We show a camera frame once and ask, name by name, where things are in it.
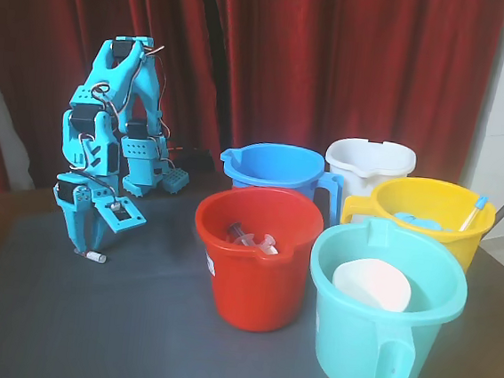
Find dark grey table mat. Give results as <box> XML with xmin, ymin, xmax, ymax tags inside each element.
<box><xmin>0</xmin><ymin>172</ymin><xmax>358</xmax><ymax>378</ymax></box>

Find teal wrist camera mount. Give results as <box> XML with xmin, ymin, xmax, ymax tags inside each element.
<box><xmin>93</xmin><ymin>191</ymin><xmax>149</xmax><ymax>237</ymax></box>

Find blue glove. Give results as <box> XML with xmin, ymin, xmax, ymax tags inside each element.
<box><xmin>391</xmin><ymin>210</ymin><xmax>456</xmax><ymax>232</ymax></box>

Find yellow plastic mug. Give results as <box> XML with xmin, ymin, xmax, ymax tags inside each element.
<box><xmin>336</xmin><ymin>170</ymin><xmax>500</xmax><ymax>278</ymax></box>

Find teal gripper with servo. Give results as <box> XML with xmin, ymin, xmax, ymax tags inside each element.
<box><xmin>47</xmin><ymin>169</ymin><xmax>123</xmax><ymax>253</ymax></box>

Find white bowl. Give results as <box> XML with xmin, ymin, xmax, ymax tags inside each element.
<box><xmin>328</xmin><ymin>253</ymin><xmax>416</xmax><ymax>315</ymax></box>

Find white plastic mug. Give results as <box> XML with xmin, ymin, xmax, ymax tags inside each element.
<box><xmin>318</xmin><ymin>134</ymin><xmax>419</xmax><ymax>231</ymax></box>

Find clear tube with blue cap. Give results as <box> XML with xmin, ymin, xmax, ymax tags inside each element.
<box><xmin>457</xmin><ymin>193</ymin><xmax>490</xmax><ymax>235</ymax></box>

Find clear glass ampoule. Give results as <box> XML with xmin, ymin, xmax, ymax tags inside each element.
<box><xmin>74</xmin><ymin>247</ymin><xmax>108</xmax><ymax>265</ymax></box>

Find clear plastic syringe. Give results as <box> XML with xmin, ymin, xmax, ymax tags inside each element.
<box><xmin>225</xmin><ymin>221</ymin><xmax>257</xmax><ymax>246</ymax></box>
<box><xmin>233</xmin><ymin>230</ymin><xmax>283</xmax><ymax>258</ymax></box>

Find red plastic bucket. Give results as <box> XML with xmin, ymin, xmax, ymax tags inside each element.
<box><xmin>184</xmin><ymin>180</ymin><xmax>329</xmax><ymax>338</ymax></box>

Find red curtain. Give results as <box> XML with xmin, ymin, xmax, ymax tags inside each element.
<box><xmin>0</xmin><ymin>0</ymin><xmax>504</xmax><ymax>246</ymax></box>

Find turquoise plastic mug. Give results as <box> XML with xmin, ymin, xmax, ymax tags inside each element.
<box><xmin>298</xmin><ymin>211</ymin><xmax>475</xmax><ymax>378</ymax></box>

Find black box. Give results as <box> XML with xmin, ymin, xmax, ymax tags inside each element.
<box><xmin>166</xmin><ymin>144</ymin><xmax>217</xmax><ymax>173</ymax></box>

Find blue plastic mug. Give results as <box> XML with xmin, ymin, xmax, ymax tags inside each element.
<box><xmin>212</xmin><ymin>138</ymin><xmax>349</xmax><ymax>229</ymax></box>

